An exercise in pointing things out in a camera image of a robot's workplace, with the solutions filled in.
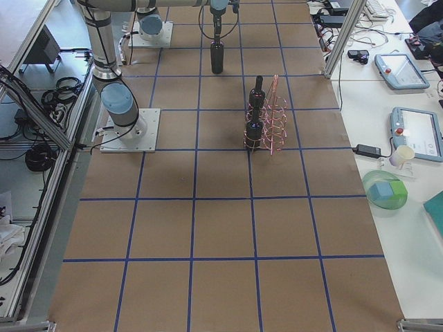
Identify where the aluminium frame post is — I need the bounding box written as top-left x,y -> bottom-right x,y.
323,0 -> 366,79

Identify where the teal box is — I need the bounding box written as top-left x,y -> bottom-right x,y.
423,192 -> 443,237

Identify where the green glass bowl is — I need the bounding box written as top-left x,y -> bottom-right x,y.
362,170 -> 408,210

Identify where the green foam cube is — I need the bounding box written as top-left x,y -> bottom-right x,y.
388,180 -> 408,200

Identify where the dark bottle in basket left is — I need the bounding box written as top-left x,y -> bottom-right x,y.
245,107 -> 263,150

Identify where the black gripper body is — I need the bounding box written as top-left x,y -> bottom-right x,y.
211,9 -> 223,30

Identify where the black power adapter on table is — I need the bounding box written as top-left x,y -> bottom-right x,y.
352,144 -> 381,159

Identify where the dark bottle in basket right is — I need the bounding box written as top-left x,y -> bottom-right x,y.
248,75 -> 266,111

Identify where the blue teach pendant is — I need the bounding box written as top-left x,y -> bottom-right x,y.
374,53 -> 430,90
390,107 -> 442,163

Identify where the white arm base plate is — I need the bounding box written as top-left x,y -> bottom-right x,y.
129,21 -> 173,48
99,109 -> 161,153

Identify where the blue teach pendant near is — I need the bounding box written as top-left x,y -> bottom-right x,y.
390,107 -> 442,163

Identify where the blue teach pendant far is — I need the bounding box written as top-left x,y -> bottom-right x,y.
374,53 -> 430,90

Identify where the dark wine bottle being moved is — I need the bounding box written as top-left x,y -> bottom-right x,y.
210,38 -> 224,74

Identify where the dark bottle in basket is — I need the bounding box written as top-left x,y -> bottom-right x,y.
245,107 -> 263,150
248,75 -> 266,111

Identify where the white paper cup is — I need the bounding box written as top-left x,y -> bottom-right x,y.
389,145 -> 415,169

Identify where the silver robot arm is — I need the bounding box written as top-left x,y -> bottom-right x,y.
136,7 -> 163,40
78,1 -> 239,138

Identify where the blue foam cube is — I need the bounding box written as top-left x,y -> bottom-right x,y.
367,182 -> 390,201

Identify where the copper wire wine basket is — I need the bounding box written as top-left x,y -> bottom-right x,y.
244,75 -> 287,155

